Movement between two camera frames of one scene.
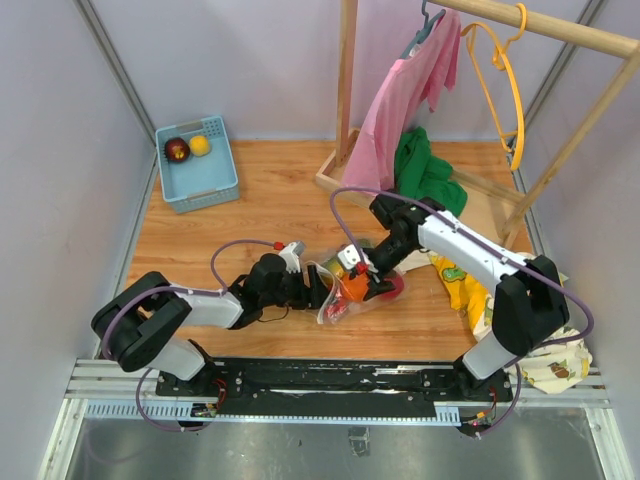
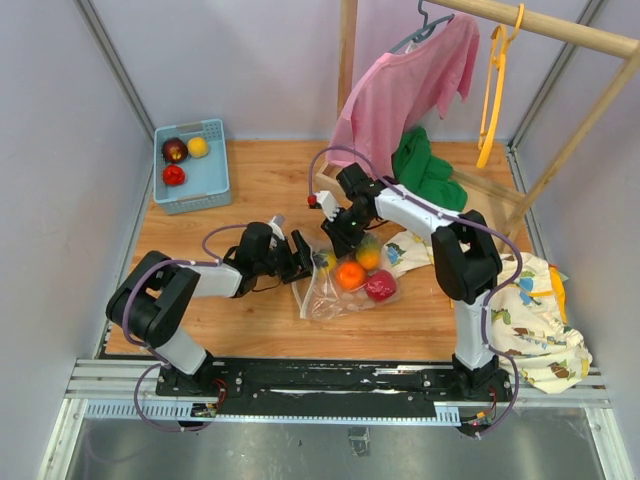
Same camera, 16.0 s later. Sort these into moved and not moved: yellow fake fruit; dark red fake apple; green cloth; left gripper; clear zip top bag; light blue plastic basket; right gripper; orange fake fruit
Moved: clear zip top bag; orange fake fruit; right gripper; left gripper
Not moved: light blue plastic basket; green cloth; yellow fake fruit; dark red fake apple
